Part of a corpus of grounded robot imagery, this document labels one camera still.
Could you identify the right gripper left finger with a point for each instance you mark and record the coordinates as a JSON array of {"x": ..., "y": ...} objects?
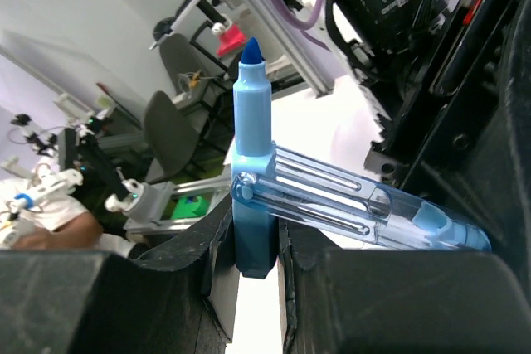
[{"x": 179, "y": 297}]

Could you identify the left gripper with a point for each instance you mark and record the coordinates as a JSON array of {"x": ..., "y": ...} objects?
[{"x": 459, "y": 134}]

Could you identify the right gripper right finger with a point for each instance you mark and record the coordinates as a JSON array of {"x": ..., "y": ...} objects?
[{"x": 380, "y": 301}]

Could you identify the red stand object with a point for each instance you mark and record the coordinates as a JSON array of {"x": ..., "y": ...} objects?
[{"x": 230, "y": 40}]

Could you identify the person in white shirt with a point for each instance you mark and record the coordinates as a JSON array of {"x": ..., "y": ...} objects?
[{"x": 61, "y": 223}]

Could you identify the grey office chair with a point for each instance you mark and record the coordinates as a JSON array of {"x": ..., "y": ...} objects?
[{"x": 170, "y": 137}]

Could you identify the blue highlighter pen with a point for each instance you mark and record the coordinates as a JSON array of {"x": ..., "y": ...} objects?
[{"x": 270, "y": 182}]

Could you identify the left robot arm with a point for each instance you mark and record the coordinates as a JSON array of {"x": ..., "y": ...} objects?
[{"x": 370, "y": 35}]

